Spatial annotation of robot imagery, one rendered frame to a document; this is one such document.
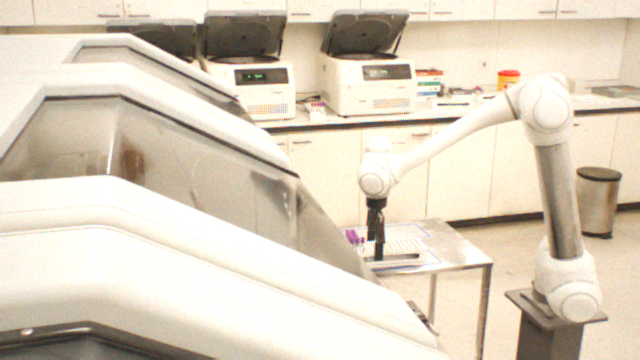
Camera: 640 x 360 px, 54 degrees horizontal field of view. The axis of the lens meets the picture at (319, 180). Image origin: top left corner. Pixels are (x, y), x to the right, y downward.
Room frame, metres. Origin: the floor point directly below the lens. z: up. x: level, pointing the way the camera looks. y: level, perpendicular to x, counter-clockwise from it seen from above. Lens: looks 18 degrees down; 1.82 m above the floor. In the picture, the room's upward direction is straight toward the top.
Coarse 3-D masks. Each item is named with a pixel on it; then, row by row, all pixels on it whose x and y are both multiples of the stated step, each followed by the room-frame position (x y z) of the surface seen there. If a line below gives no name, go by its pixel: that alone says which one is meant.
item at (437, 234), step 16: (384, 224) 2.43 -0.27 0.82; (400, 224) 2.42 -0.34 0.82; (416, 224) 2.43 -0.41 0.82; (432, 224) 2.43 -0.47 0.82; (432, 240) 2.26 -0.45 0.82; (448, 240) 2.26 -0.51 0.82; (464, 240) 2.27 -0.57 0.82; (432, 256) 2.12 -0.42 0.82; (448, 256) 2.12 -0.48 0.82; (464, 256) 2.12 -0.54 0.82; (480, 256) 2.12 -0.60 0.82; (384, 272) 1.98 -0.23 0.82; (400, 272) 1.98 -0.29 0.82; (416, 272) 1.99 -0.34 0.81; (432, 272) 2.01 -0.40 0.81; (432, 288) 2.48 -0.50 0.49; (432, 304) 2.48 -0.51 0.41; (480, 304) 2.08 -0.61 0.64; (432, 320) 2.48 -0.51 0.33; (480, 320) 2.07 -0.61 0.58; (480, 336) 2.07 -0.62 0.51; (480, 352) 2.07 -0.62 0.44
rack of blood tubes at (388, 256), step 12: (396, 240) 2.12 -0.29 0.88; (408, 240) 2.13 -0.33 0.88; (420, 240) 2.12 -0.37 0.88; (372, 252) 2.01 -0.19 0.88; (384, 252) 2.02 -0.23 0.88; (396, 252) 2.03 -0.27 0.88; (408, 252) 2.03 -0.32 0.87; (420, 252) 2.04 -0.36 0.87; (372, 264) 2.01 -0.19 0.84; (384, 264) 2.02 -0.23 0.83; (396, 264) 2.03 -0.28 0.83; (408, 264) 2.03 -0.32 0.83; (420, 264) 2.04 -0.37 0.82
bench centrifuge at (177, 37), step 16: (112, 32) 3.91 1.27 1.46; (128, 32) 3.94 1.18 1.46; (144, 32) 3.94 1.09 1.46; (160, 32) 3.97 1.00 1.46; (176, 32) 4.01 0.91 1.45; (192, 32) 4.03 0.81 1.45; (160, 48) 4.17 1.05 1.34; (176, 48) 4.19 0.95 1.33; (192, 48) 4.22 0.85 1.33; (192, 64) 3.98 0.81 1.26
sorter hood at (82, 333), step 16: (0, 336) 0.35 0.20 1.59; (16, 336) 0.35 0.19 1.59; (32, 336) 0.35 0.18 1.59; (48, 336) 0.35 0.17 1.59; (64, 336) 0.35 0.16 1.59; (80, 336) 0.35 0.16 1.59; (96, 336) 0.36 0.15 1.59; (112, 336) 0.36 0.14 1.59; (128, 336) 0.37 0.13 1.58; (0, 352) 0.34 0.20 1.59; (16, 352) 0.34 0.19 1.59; (32, 352) 0.34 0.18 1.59; (48, 352) 0.34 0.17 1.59; (64, 352) 0.34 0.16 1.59; (80, 352) 0.34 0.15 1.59; (96, 352) 0.34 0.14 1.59; (112, 352) 0.35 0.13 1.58; (128, 352) 0.36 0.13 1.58; (144, 352) 0.37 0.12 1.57; (160, 352) 0.37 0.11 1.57; (176, 352) 0.38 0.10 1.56; (192, 352) 0.38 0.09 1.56
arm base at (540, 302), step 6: (534, 282) 2.09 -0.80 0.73; (534, 288) 2.00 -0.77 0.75; (522, 294) 2.03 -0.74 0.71; (528, 294) 2.02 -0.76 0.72; (534, 294) 1.98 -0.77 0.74; (540, 294) 1.96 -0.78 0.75; (528, 300) 2.00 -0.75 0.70; (534, 300) 1.97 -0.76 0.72; (540, 300) 1.95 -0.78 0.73; (546, 300) 1.93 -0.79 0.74; (534, 306) 1.96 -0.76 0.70; (540, 306) 1.94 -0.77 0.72; (546, 306) 1.93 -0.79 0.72; (546, 312) 1.90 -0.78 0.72; (552, 312) 1.90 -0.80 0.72; (546, 318) 1.89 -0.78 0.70; (552, 318) 1.88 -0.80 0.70
